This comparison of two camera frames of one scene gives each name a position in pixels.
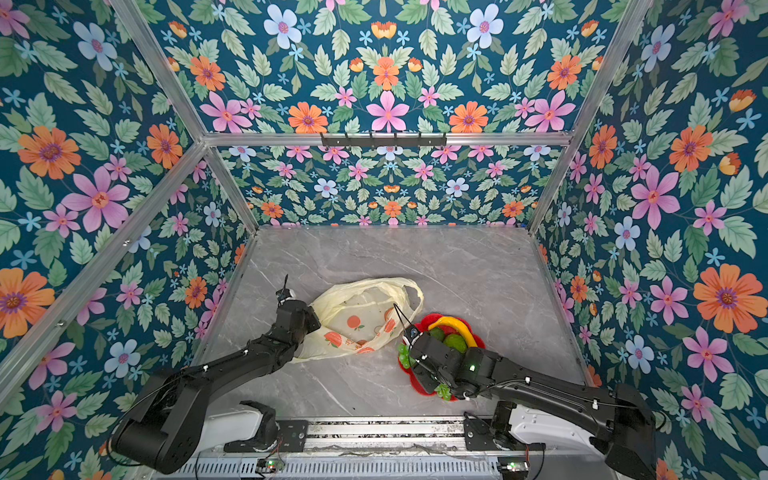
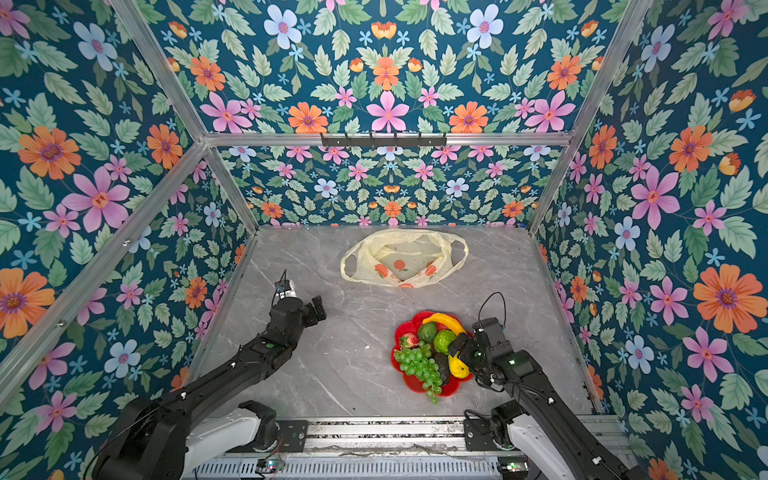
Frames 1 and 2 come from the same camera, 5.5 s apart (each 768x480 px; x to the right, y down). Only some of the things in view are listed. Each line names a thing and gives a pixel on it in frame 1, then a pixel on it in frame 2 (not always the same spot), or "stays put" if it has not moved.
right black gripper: (420, 377) → (468, 345)
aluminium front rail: (384, 435) stays put
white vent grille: (345, 468) stays put
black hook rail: (420, 141) stays put
